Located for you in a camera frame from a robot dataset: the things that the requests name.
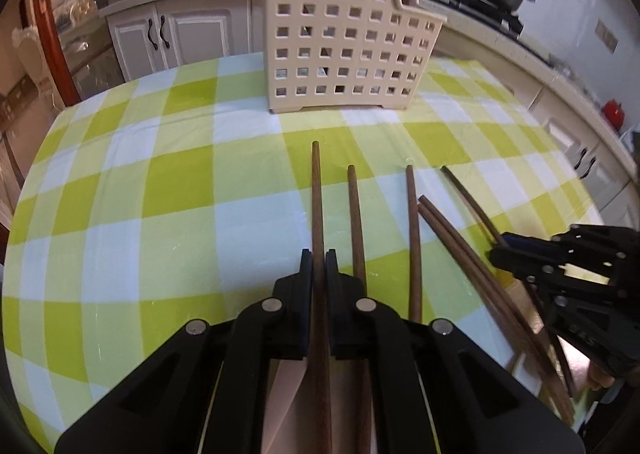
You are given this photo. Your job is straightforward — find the person's right hand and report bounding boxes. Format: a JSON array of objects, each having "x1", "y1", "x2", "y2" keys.
[{"x1": 587, "y1": 362, "x2": 615, "y2": 391}]

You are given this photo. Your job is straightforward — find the green checkered tablecloth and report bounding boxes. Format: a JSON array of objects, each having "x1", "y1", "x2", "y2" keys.
[{"x1": 2, "y1": 53, "x2": 601, "y2": 450}]

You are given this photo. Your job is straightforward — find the black glass gas stove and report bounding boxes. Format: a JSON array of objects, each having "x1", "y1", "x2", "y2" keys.
[{"x1": 420, "y1": 0, "x2": 552, "y2": 67}]

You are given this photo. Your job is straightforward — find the cream perforated utensil basket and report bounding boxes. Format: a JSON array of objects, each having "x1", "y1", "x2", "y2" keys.
[{"x1": 264, "y1": 0, "x2": 446, "y2": 114}]

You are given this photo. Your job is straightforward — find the white ornate dining chair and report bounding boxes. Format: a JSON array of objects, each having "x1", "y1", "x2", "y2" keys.
[{"x1": 12, "y1": 26, "x2": 55, "y2": 107}]

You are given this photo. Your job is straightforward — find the wall outlet right side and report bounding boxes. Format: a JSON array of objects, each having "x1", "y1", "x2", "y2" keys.
[{"x1": 594, "y1": 20, "x2": 618, "y2": 53}]

